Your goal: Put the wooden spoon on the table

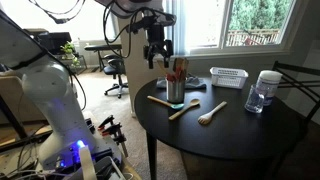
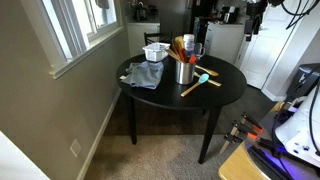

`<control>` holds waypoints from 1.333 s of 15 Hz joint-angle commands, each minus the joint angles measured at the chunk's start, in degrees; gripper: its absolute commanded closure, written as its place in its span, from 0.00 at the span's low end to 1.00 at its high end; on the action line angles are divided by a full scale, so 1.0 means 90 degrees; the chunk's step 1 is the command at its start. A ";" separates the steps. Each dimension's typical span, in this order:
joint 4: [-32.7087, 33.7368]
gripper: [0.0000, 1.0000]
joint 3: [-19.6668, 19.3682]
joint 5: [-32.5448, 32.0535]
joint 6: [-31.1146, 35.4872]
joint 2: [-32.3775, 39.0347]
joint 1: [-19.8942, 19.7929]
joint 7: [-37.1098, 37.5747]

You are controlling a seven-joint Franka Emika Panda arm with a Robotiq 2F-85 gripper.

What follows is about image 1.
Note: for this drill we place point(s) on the round black table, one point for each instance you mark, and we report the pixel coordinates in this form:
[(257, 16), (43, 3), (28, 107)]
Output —
[(233, 134)]

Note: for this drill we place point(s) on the black desk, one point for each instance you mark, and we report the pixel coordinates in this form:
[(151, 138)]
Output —
[(98, 49)]

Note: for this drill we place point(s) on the potted green plant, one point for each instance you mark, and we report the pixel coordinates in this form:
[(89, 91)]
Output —
[(68, 49)]

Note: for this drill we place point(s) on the black orange clamps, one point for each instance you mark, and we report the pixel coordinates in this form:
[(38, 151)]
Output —
[(108, 127)]

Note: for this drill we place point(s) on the teal silicone spoon wooden handle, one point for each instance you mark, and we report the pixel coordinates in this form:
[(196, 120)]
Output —
[(173, 106)]

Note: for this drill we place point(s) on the wooden spatula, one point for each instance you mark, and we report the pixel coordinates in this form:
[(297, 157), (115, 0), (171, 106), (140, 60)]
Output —
[(182, 63)]

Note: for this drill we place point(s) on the black office chair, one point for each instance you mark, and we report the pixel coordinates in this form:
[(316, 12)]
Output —
[(115, 68)]

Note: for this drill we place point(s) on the wooden spoon on table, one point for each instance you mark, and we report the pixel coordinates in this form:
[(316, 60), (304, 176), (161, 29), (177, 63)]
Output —
[(192, 103)]

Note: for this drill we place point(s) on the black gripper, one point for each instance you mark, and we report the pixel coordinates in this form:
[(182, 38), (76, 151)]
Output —
[(157, 43)]

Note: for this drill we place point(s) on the black dining chair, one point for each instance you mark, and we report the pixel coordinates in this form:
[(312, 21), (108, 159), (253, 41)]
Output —
[(294, 123)]

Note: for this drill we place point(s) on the white plastic basket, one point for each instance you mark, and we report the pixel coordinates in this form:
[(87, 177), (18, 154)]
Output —
[(228, 77)]

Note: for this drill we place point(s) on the clear glass mug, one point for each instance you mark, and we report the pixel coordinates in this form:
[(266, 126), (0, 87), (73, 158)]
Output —
[(255, 99)]

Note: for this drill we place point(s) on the wooden spork on table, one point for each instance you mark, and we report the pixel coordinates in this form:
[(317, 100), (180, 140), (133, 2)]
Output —
[(206, 118)]

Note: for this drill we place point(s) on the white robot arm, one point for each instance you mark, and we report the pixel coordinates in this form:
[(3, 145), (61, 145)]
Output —
[(45, 81)]

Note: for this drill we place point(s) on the steel utensil holder cup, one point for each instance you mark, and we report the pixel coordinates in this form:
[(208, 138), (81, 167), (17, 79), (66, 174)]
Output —
[(175, 91)]

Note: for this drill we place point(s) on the red spatula in cup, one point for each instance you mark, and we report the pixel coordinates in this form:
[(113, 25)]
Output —
[(172, 77)]

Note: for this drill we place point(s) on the blue-grey cloth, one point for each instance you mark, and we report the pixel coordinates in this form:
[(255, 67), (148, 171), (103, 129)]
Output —
[(190, 83)]

